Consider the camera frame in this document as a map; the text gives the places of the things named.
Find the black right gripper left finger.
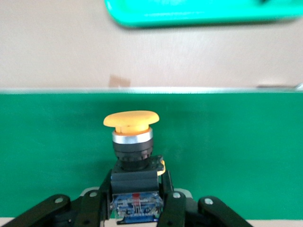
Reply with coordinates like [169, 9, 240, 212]
[11, 170, 113, 227]

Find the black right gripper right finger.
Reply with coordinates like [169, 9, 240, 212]
[157, 169, 253, 227]

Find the yellow mushroom push button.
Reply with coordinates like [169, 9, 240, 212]
[103, 110, 166, 225]

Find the green conveyor belt unit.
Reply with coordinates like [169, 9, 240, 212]
[0, 82, 303, 222]

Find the green plastic tray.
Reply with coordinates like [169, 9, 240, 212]
[104, 0, 303, 28]

